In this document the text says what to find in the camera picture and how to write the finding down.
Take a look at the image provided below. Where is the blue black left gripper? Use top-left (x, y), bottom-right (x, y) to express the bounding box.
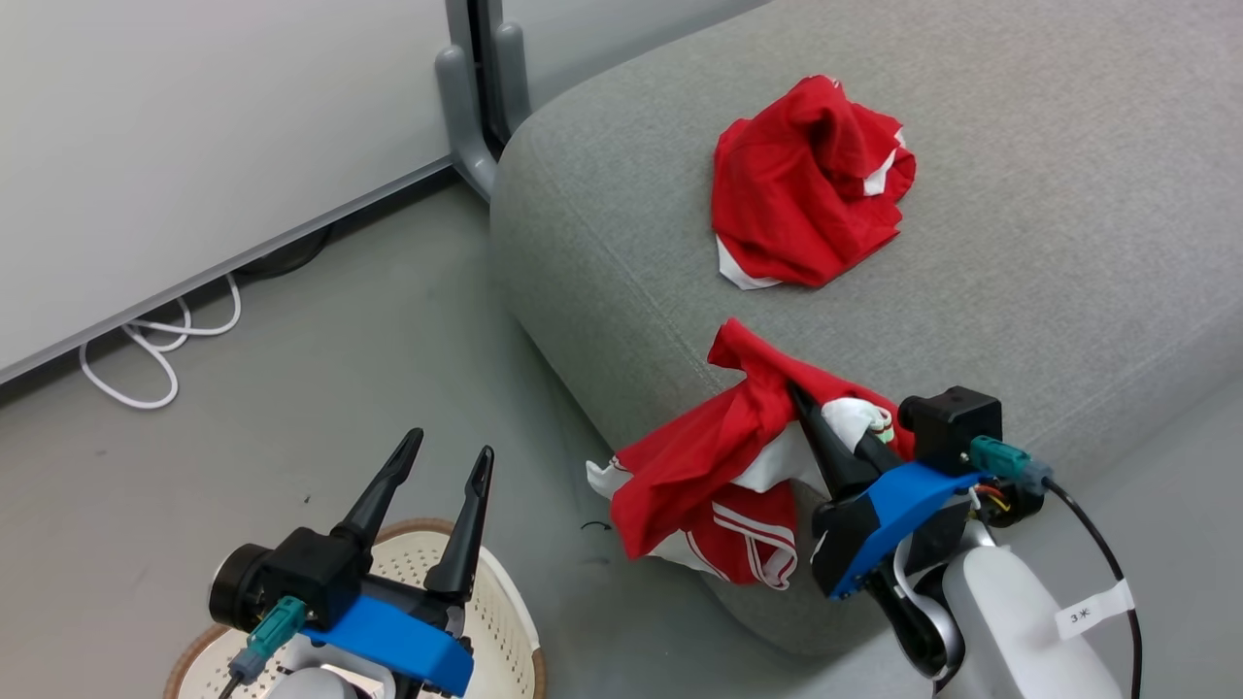
top-left (301, 428), bottom-right (495, 698)

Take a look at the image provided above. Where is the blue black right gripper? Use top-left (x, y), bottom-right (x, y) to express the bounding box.
top-left (786, 381), bottom-right (984, 601)

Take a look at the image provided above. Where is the red white shirt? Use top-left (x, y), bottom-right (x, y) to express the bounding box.
top-left (586, 318), bottom-right (919, 590)

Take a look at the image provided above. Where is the grey fabric sofa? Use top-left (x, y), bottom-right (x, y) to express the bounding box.
top-left (488, 0), bottom-right (1243, 661)

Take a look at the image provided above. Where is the white laundry basket brown rim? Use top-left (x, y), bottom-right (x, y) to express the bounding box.
top-left (163, 517), bottom-right (547, 699)

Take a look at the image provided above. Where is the grey partition foot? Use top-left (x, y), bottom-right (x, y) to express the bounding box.
top-left (492, 21), bottom-right (533, 139)
top-left (435, 44), bottom-right (500, 203)

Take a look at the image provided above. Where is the large white partition panel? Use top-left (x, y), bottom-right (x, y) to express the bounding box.
top-left (0, 0), bottom-right (459, 385)

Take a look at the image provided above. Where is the narrow white partition panel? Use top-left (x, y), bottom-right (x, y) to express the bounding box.
top-left (502, 0), bottom-right (778, 110)

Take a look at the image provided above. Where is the black left arm cable teal plug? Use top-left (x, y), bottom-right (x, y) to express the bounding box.
top-left (218, 596), bottom-right (310, 699)

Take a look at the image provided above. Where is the black arm cable teal plug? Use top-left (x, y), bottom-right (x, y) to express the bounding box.
top-left (218, 596), bottom-right (310, 699)
top-left (968, 434), bottom-right (1144, 699)

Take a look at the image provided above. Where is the white paper cable label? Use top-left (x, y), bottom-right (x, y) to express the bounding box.
top-left (1055, 580), bottom-right (1136, 641)

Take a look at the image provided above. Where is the black right arm cable teal plug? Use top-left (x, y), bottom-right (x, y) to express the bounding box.
top-left (968, 434), bottom-right (1144, 699)

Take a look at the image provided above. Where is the black cable under partition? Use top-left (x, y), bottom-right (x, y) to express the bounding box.
top-left (236, 225), bottom-right (333, 284)

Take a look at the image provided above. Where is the white coiled cable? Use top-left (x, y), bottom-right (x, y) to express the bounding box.
top-left (80, 274), bottom-right (242, 411)

